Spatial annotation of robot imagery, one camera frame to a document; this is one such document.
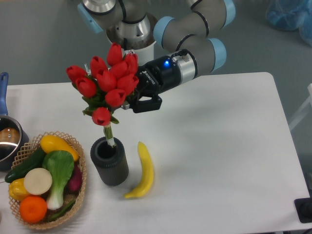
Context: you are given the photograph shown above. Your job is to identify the yellow banana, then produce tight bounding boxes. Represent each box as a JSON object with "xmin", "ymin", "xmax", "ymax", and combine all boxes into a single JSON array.
[{"xmin": 124, "ymin": 141, "xmax": 154, "ymax": 199}]

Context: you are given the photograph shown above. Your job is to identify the blue plastic bag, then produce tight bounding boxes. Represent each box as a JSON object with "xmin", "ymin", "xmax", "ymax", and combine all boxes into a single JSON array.
[{"xmin": 265, "ymin": 0, "xmax": 312, "ymax": 45}]

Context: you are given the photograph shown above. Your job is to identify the orange fruit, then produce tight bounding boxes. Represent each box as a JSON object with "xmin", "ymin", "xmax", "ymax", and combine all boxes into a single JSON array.
[{"xmin": 19, "ymin": 196, "xmax": 47, "ymax": 223}]

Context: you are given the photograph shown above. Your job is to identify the black device at table edge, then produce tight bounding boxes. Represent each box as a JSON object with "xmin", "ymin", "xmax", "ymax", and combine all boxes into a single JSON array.
[{"xmin": 294, "ymin": 197, "xmax": 312, "ymax": 223}]

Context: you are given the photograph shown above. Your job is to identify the red tulip bouquet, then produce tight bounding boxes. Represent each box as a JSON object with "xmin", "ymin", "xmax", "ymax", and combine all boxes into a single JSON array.
[{"xmin": 66, "ymin": 42, "xmax": 139, "ymax": 148}]

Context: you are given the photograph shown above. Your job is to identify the white frame at right edge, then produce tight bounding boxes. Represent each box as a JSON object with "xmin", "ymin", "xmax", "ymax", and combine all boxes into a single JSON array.
[{"xmin": 288, "ymin": 84, "xmax": 312, "ymax": 131}]

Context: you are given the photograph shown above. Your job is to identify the green chili pepper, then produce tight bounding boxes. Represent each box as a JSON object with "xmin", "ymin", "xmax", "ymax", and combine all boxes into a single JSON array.
[{"xmin": 47, "ymin": 200, "xmax": 76, "ymax": 222}]

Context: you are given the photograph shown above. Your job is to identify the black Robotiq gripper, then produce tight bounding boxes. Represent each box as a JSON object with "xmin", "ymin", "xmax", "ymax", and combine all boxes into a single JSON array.
[{"xmin": 121, "ymin": 56, "xmax": 182, "ymax": 113}]

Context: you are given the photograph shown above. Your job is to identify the green cucumber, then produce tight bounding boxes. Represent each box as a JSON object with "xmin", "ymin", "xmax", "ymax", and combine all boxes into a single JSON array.
[{"xmin": 4, "ymin": 147, "xmax": 46, "ymax": 183}]

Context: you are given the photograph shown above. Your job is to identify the dark grey ribbed vase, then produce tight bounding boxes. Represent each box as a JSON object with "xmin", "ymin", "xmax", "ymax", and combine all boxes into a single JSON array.
[{"xmin": 90, "ymin": 137, "xmax": 129, "ymax": 186}]

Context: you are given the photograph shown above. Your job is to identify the purple sweet potato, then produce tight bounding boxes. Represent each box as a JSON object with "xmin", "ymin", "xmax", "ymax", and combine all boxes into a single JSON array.
[{"xmin": 67, "ymin": 164, "xmax": 82, "ymax": 193}]

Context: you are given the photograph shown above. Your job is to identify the woven wicker basket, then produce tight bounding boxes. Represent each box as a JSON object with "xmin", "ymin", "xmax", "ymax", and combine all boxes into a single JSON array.
[{"xmin": 9, "ymin": 131, "xmax": 87, "ymax": 230}]

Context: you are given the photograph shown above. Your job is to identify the white round radish slice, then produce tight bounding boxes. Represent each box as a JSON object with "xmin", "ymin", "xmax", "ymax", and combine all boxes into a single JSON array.
[{"xmin": 24, "ymin": 168, "xmax": 52, "ymax": 195}]

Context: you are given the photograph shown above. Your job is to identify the green bok choy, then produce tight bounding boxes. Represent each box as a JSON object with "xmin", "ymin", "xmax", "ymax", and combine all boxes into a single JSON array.
[{"xmin": 42, "ymin": 150, "xmax": 74, "ymax": 210}]

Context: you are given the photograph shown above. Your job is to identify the blue saucepan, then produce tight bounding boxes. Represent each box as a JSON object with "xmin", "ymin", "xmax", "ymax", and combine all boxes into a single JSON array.
[{"xmin": 0, "ymin": 72, "xmax": 29, "ymax": 172}]

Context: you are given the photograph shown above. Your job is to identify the yellow bell pepper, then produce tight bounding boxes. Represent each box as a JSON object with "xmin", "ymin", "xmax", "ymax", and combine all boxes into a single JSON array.
[{"xmin": 9, "ymin": 178, "xmax": 31, "ymax": 201}]

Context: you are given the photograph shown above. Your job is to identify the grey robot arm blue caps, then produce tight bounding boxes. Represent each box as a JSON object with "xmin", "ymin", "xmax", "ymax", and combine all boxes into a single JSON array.
[{"xmin": 78, "ymin": 0, "xmax": 235, "ymax": 113}]

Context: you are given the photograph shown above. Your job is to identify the yellow squash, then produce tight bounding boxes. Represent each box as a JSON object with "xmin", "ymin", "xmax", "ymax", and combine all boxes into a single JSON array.
[{"xmin": 40, "ymin": 135, "xmax": 79, "ymax": 161}]

